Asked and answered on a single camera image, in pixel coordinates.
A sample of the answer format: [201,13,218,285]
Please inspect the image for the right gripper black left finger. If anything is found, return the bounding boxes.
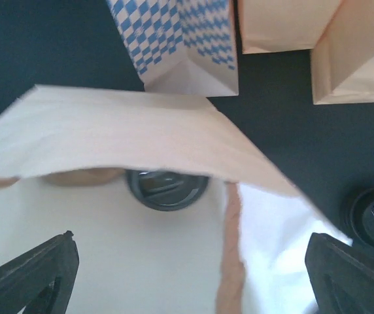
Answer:
[0,231,79,313]

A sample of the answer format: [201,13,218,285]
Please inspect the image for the cream paper bag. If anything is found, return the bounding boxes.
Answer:
[0,86,349,313]

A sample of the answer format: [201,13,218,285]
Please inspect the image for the orange paper bag blue handles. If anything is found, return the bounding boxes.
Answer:
[237,0,341,54]

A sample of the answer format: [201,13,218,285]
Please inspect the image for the blue patterned paper bag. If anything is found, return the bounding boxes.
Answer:
[107,0,239,97]

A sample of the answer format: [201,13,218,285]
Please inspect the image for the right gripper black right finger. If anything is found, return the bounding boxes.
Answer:
[305,233,374,313]

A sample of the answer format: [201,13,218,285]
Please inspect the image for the orange paper bag white handles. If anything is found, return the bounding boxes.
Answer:
[311,0,374,105]

